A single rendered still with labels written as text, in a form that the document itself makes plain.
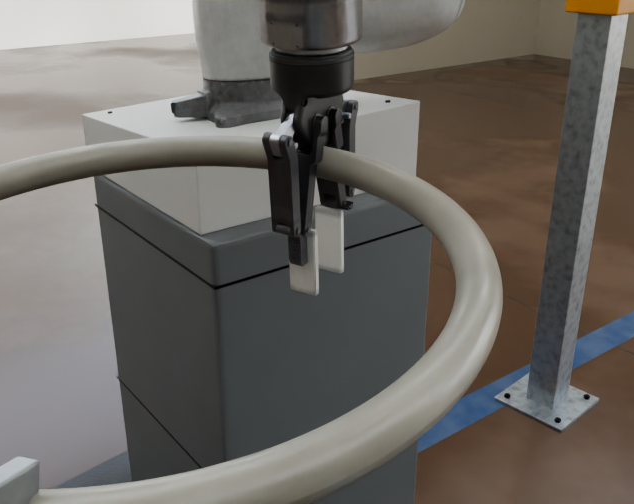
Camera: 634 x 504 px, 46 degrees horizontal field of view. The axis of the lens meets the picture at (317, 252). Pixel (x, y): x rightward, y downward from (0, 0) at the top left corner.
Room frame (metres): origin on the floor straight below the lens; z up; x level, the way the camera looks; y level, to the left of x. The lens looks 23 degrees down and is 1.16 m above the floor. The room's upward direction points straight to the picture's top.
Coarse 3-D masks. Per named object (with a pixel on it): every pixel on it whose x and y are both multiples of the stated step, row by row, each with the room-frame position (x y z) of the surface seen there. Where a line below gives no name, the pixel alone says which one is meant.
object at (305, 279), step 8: (312, 232) 0.65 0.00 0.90; (312, 240) 0.65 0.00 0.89; (312, 248) 0.65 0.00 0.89; (312, 256) 0.65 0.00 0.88; (312, 264) 0.65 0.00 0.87; (296, 272) 0.66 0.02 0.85; (304, 272) 0.66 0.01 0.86; (312, 272) 0.65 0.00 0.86; (296, 280) 0.66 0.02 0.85; (304, 280) 0.66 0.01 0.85; (312, 280) 0.65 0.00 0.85; (296, 288) 0.66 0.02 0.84; (304, 288) 0.66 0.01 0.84; (312, 288) 0.65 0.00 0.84
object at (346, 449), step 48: (96, 144) 0.69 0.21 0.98; (144, 144) 0.69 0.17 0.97; (192, 144) 0.70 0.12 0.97; (240, 144) 0.69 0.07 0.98; (0, 192) 0.62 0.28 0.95; (384, 192) 0.60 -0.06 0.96; (432, 192) 0.56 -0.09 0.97; (480, 240) 0.48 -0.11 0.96; (480, 288) 0.41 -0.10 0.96; (480, 336) 0.37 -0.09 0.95; (432, 384) 0.32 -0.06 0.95; (336, 432) 0.29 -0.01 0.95; (384, 432) 0.29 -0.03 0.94; (144, 480) 0.26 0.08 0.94; (192, 480) 0.26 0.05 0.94; (240, 480) 0.26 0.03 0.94; (288, 480) 0.26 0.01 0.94; (336, 480) 0.27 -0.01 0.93
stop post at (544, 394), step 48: (576, 0) 1.66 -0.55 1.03; (624, 0) 1.61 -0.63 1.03; (576, 48) 1.67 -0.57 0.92; (576, 96) 1.66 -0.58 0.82; (576, 144) 1.65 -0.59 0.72; (576, 192) 1.64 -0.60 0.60; (576, 240) 1.62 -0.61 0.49; (576, 288) 1.64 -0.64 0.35; (576, 336) 1.67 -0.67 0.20; (528, 384) 1.68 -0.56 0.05
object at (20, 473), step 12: (0, 468) 0.25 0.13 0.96; (12, 468) 0.25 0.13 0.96; (24, 468) 0.25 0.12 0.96; (36, 468) 0.26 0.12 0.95; (0, 480) 0.24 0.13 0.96; (12, 480) 0.24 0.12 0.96; (24, 480) 0.25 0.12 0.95; (36, 480) 0.25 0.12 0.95; (0, 492) 0.23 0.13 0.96; (12, 492) 0.24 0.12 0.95; (24, 492) 0.25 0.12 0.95; (36, 492) 0.25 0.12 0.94
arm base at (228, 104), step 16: (208, 80) 1.10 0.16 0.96; (256, 80) 1.07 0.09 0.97; (192, 96) 1.09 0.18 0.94; (208, 96) 1.08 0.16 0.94; (224, 96) 1.07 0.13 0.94; (240, 96) 1.06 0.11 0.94; (256, 96) 1.06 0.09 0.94; (272, 96) 1.07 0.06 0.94; (176, 112) 1.07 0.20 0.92; (192, 112) 1.08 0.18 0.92; (208, 112) 1.08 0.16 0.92; (224, 112) 1.04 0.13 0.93; (240, 112) 1.04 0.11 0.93; (256, 112) 1.05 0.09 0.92; (272, 112) 1.06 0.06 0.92
